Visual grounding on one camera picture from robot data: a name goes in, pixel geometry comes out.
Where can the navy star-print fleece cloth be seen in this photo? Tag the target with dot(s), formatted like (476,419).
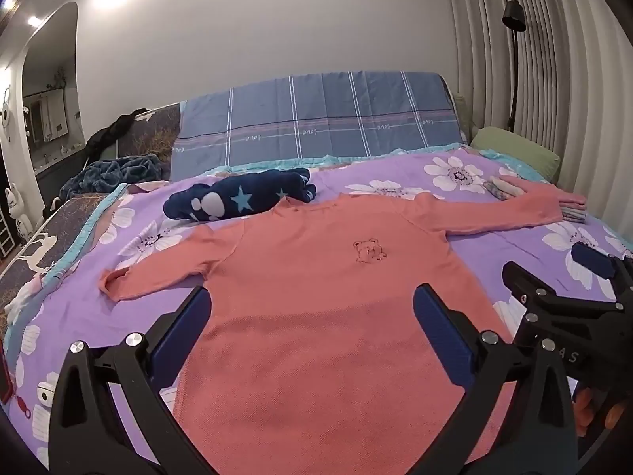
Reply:
(232,198)

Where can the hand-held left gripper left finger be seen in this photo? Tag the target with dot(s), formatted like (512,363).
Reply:
(184,325)

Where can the pink long-sleeved shirt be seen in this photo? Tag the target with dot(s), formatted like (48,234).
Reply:
(321,307)

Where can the black garment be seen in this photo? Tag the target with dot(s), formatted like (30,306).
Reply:
(111,133)

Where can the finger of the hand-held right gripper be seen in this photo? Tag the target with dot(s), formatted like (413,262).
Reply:
(593,260)
(544,293)

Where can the black floor lamp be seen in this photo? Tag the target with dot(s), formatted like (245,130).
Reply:
(514,15)

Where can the white cat figurine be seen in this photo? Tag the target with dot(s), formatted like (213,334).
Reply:
(15,208)

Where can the green pillow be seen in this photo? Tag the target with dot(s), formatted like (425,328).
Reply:
(519,151)

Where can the dark teal fleece blanket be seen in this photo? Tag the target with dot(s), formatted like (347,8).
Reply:
(113,173)

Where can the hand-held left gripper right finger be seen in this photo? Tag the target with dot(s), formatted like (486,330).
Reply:
(439,326)

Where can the purple floral bedsheet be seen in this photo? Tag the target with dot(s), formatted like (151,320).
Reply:
(494,245)

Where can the brown deer-print blanket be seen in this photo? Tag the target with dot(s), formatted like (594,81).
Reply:
(153,133)

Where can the beige pleated curtain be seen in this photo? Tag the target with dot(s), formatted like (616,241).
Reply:
(568,84)

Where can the arched wall mirror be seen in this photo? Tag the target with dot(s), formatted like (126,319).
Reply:
(49,89)

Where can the blue plaid pillow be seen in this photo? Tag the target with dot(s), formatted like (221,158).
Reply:
(321,118)

